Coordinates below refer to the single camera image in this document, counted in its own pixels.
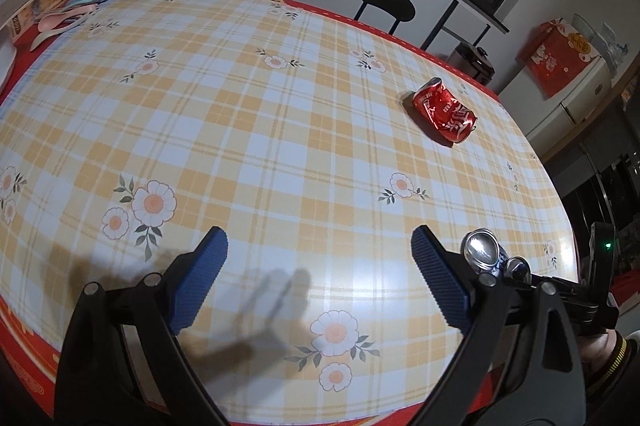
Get crushed red drink can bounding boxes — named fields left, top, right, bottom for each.
left=411, top=77, right=478, bottom=146

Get person's right hand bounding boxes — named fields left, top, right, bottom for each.
left=579, top=331, right=618, bottom=374

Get cream refrigerator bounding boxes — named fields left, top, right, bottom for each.
left=497, top=51, right=640, bottom=157

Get black round chair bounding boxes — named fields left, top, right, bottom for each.
left=354, top=0, right=417, bottom=36

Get dark glass cabinet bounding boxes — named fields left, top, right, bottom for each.
left=550, top=126, right=640, bottom=267

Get clear plastic containers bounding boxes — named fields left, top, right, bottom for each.
left=570, top=12, right=628, bottom=70

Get white box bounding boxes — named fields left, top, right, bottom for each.
left=0, top=40, right=17, bottom=84

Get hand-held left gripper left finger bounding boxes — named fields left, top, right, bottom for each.
left=56, top=226, right=230, bottom=426

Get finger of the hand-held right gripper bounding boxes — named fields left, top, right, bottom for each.
left=530, top=274, right=602, bottom=308

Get black pot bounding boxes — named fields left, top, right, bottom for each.
left=449, top=41, right=497, bottom=86

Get beige printed box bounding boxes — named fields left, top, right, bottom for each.
left=6, top=0, right=46, bottom=43

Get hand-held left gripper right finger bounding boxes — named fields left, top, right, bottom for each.
left=411, top=225, right=587, bottom=426

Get crushed blue drink can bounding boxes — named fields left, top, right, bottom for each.
left=462, top=229, right=532, bottom=284

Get person's right forearm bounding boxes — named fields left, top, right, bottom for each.
left=582, top=331, right=640, bottom=412

